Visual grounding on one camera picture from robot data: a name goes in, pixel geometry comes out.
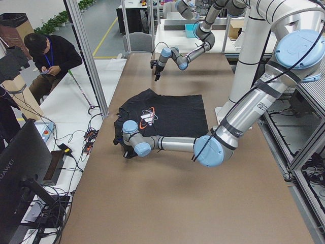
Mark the cardboard box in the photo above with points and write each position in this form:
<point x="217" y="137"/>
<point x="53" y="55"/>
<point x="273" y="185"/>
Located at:
<point x="235" y="28"/>

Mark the black t-shirt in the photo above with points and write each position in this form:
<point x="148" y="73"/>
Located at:
<point x="171" y="116"/>

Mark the black Huawei monitor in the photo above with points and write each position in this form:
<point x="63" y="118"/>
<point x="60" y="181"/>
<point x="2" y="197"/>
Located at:
<point x="24" y="163"/>

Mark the light blue plastic box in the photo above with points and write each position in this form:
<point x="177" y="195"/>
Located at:
<point x="190" y="30"/>

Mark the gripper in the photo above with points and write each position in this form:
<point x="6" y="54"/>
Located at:
<point x="159" y="68"/>

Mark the seated person in black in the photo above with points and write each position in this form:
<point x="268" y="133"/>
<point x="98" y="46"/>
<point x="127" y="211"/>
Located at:
<point x="53" y="56"/>

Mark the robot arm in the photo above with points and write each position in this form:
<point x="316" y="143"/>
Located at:
<point x="298" y="27"/>
<point x="202" y="31"/>

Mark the black power strip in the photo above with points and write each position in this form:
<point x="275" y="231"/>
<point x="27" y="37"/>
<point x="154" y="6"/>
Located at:
<point x="89" y="139"/>

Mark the reacher grabber tool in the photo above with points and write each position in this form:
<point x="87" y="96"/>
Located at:
<point x="91" y="107"/>

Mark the teach pendant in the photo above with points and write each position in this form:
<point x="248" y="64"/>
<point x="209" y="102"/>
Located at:
<point x="45" y="129"/>

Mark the grey fabric chair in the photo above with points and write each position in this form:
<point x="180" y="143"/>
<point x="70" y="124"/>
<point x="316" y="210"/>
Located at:
<point x="141" y="42"/>

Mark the aluminium frame post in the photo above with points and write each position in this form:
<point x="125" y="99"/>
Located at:
<point x="78" y="27"/>

